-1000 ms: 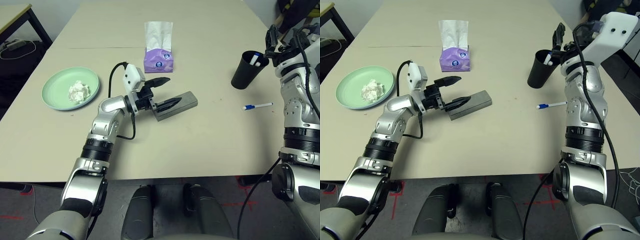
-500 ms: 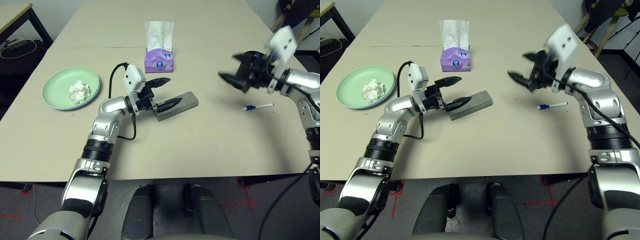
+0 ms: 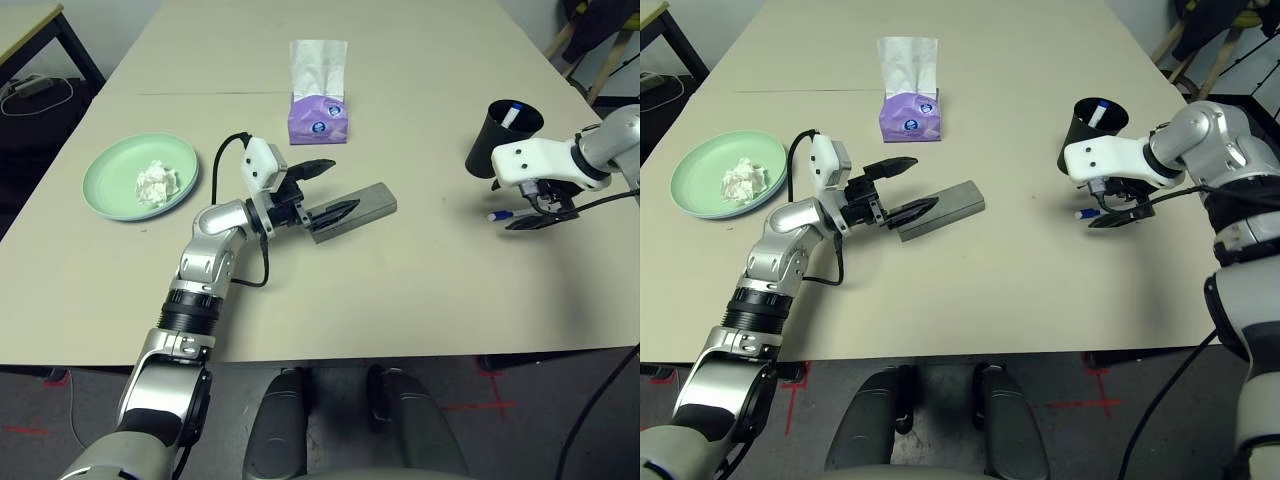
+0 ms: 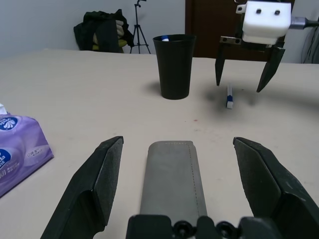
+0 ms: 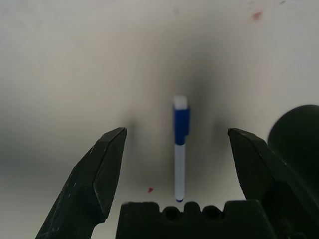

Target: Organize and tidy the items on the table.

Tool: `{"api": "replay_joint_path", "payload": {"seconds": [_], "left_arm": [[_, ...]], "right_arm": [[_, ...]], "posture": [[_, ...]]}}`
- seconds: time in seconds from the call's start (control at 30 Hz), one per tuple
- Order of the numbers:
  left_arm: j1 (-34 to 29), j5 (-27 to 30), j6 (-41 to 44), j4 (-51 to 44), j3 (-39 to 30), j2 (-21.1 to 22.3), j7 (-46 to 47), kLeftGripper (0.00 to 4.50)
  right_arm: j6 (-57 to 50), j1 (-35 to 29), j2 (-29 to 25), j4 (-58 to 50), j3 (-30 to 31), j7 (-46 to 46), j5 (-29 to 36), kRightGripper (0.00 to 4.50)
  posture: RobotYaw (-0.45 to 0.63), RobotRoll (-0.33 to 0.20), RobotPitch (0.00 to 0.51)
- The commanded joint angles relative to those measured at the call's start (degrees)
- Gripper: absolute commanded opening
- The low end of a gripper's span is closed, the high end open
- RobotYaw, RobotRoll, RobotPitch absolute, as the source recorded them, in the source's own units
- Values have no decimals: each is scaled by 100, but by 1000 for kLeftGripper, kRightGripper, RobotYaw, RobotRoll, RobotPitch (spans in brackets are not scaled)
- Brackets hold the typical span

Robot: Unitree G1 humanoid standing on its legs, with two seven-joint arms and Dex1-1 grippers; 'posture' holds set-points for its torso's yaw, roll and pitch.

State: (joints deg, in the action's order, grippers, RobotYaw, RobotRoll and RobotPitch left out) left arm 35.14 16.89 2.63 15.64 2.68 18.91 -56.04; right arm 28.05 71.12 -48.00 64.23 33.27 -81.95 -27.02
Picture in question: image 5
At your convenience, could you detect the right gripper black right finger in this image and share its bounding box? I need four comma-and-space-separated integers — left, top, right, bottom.
228, 128, 319, 239

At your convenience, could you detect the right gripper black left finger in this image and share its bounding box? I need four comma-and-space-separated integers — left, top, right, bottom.
34, 127, 127, 239

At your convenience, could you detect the blue-capped white marker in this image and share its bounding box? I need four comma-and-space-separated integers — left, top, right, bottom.
172, 94, 191, 203

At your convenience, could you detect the black cup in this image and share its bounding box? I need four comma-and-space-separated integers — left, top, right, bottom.
266, 104, 319, 207

